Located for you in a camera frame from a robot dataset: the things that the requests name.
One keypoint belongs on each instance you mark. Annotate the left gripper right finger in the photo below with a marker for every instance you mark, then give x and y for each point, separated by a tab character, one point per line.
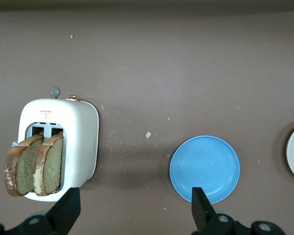
203	215

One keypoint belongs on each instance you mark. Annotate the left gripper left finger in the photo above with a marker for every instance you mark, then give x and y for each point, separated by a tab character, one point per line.
61	215

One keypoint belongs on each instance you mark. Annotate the brown bread slice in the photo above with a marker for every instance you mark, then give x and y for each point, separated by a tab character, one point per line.
51	166
24	169

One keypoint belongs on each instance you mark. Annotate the blue round plate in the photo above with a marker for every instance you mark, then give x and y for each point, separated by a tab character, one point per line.
204	166

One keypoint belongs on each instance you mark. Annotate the white two-slot toaster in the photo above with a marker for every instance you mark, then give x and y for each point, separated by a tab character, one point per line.
80	137

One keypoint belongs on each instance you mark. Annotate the large bread crumb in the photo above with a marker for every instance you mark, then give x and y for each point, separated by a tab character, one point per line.
148	134

